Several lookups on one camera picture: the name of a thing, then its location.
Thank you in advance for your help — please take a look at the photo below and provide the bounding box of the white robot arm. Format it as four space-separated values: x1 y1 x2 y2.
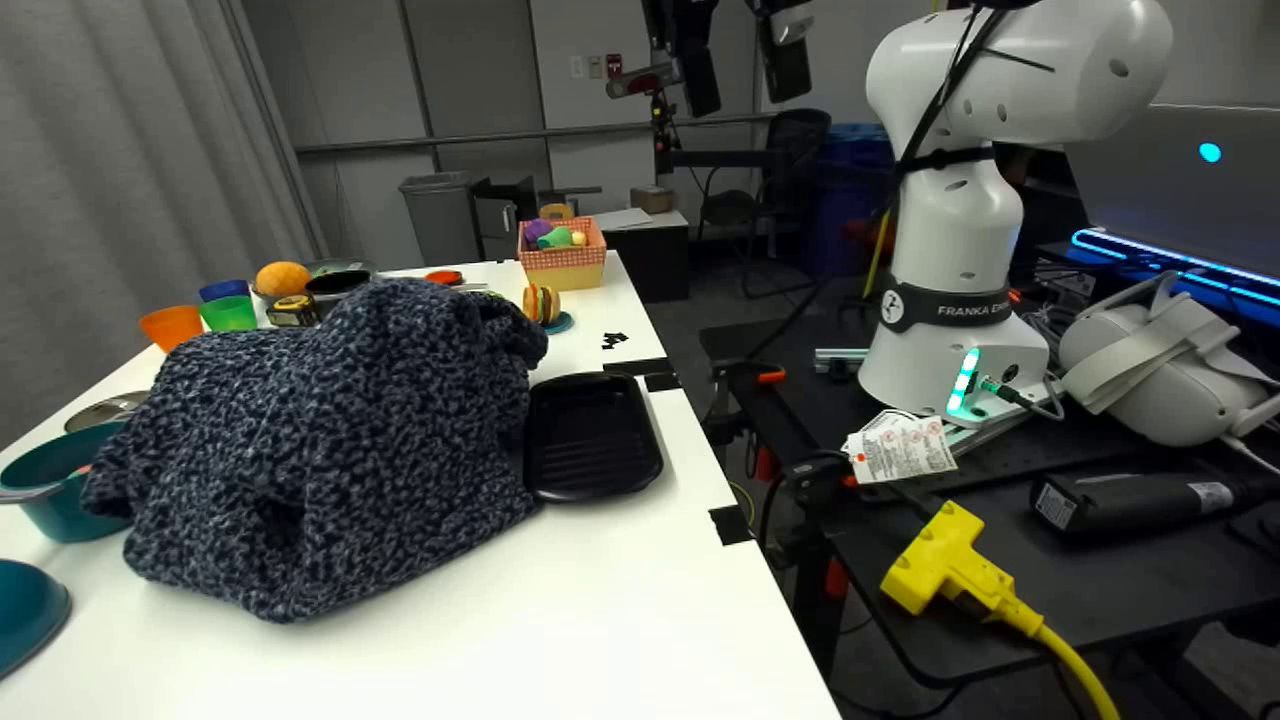
861 0 1171 408

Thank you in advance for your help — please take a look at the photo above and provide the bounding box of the orange toy basket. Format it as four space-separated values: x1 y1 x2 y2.
518 214 608 293

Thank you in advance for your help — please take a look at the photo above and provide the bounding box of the white crumpled label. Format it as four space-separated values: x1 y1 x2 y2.
842 412 958 482

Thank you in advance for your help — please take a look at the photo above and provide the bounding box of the blue cup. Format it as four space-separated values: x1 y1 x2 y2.
201 280 248 302

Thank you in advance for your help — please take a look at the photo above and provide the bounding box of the yellow power plug cable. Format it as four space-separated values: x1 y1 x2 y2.
877 496 1125 720

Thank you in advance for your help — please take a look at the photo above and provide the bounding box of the open laptop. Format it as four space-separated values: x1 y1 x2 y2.
1068 103 1280 302

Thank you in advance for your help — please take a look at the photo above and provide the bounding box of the toy burger on plate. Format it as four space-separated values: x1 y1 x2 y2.
519 282 574 331

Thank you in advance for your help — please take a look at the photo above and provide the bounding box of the orange cup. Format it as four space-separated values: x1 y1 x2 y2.
139 302 203 353

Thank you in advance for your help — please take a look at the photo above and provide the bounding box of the teal bowl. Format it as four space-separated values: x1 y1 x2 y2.
0 558 74 681

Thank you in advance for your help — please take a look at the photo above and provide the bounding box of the white VR headset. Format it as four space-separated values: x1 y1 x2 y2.
1055 272 1280 446

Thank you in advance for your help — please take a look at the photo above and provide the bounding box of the black power brick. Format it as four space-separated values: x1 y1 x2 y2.
1033 473 1276 541

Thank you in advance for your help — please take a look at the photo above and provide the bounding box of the blue bin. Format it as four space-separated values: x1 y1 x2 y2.
806 125 892 276

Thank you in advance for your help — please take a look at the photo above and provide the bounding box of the black office chair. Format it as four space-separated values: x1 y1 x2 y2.
700 108 833 262

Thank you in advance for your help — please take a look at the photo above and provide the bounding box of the orange ball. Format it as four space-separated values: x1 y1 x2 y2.
253 258 312 299

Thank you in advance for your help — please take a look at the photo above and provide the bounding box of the green cup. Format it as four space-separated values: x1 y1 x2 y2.
201 296 256 331

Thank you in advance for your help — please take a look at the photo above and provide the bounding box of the dark blue knitted cloth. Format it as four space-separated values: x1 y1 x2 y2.
83 280 548 623

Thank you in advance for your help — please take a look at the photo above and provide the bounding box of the camera on tripod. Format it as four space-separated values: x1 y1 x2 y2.
605 51 682 174

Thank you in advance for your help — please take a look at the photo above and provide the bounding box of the teal mug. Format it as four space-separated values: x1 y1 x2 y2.
0 425 126 542

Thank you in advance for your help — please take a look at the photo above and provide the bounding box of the black plastic tray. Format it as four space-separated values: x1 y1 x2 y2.
523 370 665 502

